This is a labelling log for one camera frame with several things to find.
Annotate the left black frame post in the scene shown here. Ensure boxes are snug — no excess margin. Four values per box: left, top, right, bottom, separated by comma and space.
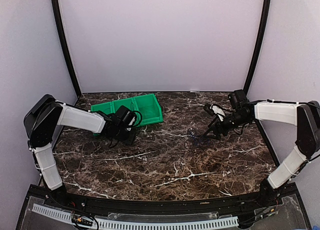
51, 0, 82, 98

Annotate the left green plastic bin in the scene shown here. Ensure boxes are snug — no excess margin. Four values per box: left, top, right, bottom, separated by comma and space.
90, 102, 117, 140

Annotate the dark blue cable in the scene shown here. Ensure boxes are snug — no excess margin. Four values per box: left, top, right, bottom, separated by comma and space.
187, 129, 211, 147

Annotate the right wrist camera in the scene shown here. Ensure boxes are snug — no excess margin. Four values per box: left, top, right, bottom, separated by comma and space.
228, 89, 250, 110

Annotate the black front rail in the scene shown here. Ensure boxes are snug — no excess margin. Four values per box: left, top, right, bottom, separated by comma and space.
24, 184, 301, 218

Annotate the right green plastic bin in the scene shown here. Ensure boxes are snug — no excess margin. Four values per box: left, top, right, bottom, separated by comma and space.
133, 93, 163, 127

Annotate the black frame post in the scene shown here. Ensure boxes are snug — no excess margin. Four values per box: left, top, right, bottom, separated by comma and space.
51, 0, 82, 98
243, 0, 271, 94

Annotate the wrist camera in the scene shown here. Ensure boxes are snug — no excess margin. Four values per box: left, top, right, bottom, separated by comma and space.
115, 105, 143, 128
228, 89, 250, 110

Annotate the right black frame post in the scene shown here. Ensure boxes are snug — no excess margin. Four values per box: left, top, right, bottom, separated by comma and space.
243, 0, 271, 94

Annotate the white slotted cable duct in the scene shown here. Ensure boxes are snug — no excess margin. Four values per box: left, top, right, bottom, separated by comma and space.
31, 203, 239, 230

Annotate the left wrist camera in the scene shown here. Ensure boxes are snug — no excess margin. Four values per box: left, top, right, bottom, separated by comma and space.
115, 105, 143, 128

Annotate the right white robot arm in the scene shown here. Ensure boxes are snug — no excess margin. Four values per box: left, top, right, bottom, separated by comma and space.
203, 100, 320, 190

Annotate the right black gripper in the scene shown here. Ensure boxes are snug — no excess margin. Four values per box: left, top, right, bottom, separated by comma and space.
203, 110, 249, 140

